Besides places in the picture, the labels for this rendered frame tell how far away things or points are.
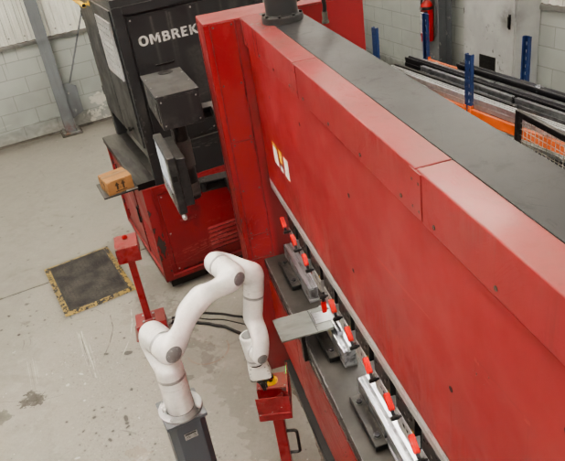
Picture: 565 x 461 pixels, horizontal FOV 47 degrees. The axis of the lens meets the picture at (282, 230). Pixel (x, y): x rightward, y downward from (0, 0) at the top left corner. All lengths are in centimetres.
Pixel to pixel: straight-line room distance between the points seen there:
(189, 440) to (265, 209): 148
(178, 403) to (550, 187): 184
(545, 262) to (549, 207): 20
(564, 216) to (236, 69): 238
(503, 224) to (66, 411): 376
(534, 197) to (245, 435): 297
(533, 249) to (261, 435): 301
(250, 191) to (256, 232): 27
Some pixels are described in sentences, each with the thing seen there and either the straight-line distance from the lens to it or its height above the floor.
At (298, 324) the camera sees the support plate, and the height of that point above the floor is 100.
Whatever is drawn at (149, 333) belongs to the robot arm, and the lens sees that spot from 267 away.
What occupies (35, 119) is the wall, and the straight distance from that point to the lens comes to 967.
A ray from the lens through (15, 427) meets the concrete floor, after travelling 477.
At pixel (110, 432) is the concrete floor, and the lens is 442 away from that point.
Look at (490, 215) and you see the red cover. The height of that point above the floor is 230.
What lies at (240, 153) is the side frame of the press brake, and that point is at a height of 158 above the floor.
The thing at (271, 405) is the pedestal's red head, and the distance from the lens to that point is 317.
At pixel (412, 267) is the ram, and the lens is 182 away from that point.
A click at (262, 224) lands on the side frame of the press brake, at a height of 111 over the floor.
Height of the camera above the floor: 299
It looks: 30 degrees down
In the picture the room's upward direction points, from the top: 9 degrees counter-clockwise
